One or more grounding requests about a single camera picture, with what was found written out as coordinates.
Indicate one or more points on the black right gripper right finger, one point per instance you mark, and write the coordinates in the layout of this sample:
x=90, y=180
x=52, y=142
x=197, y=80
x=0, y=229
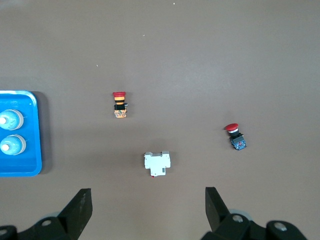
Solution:
x=220, y=220

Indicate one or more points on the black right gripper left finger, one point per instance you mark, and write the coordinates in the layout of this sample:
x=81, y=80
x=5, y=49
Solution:
x=75, y=215

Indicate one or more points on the red push button black base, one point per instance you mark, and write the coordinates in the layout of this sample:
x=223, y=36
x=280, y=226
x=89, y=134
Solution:
x=237, y=140

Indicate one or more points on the blue plastic tray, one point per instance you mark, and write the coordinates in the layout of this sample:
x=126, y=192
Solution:
x=30, y=162

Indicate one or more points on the white circuit breaker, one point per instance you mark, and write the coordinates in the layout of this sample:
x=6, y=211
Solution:
x=157, y=162

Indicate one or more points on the blue bell with cream button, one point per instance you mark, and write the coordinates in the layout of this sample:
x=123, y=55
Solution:
x=12, y=121
x=13, y=146

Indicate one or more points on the red emergency stop orange body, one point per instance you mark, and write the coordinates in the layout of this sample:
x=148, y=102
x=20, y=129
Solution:
x=120, y=105

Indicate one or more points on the brown table mat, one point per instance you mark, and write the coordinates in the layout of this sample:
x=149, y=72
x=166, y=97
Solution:
x=200, y=62

